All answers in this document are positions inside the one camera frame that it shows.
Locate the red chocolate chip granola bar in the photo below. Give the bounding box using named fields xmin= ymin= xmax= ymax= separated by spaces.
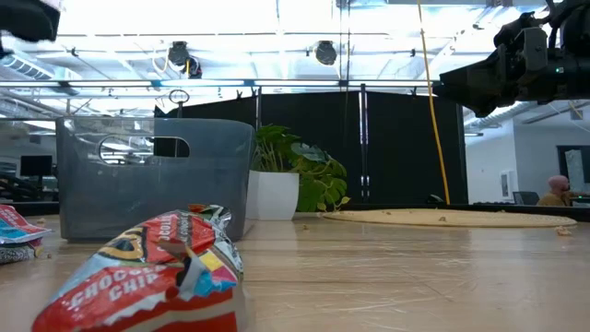
xmin=0 ymin=204 xmax=53 ymax=245
xmin=30 ymin=203 xmax=246 ymax=332

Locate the grey plastic bin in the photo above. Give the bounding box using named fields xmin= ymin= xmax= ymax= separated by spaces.
xmin=54 ymin=116 xmax=255 ymax=244

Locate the yellow hanging cable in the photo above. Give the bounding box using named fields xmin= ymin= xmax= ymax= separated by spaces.
xmin=417 ymin=0 xmax=452 ymax=206

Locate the green plant in white pot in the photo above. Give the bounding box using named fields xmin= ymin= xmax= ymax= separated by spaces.
xmin=246 ymin=123 xmax=351 ymax=221

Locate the black computer monitor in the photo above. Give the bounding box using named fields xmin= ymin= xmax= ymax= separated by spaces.
xmin=18 ymin=154 xmax=54 ymax=178

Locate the person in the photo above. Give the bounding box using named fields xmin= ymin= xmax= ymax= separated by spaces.
xmin=536 ymin=174 xmax=587 ymax=208

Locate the black partition screen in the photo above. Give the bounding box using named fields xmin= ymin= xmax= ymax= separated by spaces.
xmin=154 ymin=90 xmax=469 ymax=205

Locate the long LED light bar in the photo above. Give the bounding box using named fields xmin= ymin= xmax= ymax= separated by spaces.
xmin=0 ymin=77 xmax=437 ymax=89

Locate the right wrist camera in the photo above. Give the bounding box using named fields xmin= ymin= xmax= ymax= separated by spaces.
xmin=519 ymin=26 xmax=550 ymax=74

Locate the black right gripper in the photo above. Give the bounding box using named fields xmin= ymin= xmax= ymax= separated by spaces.
xmin=432 ymin=43 xmax=561 ymax=118

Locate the black office chair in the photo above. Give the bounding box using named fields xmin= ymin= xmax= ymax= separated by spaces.
xmin=512 ymin=190 xmax=541 ymax=207

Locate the black aluminium rig frame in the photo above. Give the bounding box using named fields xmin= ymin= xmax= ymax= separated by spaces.
xmin=0 ymin=197 xmax=590 ymax=222

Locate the black ceiling cable reel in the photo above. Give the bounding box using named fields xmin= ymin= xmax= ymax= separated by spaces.
xmin=166 ymin=40 xmax=192 ymax=66
xmin=313 ymin=40 xmax=339 ymax=67

